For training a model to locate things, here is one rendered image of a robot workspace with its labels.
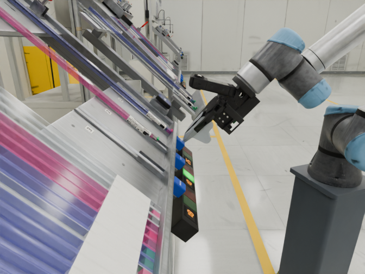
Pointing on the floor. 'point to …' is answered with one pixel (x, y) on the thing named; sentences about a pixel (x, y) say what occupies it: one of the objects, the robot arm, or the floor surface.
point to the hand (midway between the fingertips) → (184, 136)
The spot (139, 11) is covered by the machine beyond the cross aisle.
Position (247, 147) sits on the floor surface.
